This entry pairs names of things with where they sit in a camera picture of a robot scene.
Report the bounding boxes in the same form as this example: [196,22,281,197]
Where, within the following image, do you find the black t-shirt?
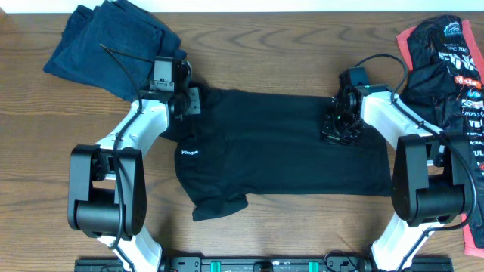
[163,85,391,221]

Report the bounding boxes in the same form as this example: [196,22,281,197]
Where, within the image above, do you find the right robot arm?
[321,85,477,271]

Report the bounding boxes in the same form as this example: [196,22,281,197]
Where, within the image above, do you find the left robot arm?
[67,57,200,271]

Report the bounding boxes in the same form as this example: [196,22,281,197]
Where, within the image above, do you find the folded navy blue cloth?
[43,0,187,102]

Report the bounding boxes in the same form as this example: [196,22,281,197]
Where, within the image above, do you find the red cloth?
[395,18,484,259]

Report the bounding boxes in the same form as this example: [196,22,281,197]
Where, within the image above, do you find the black mounting rail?
[73,255,455,272]

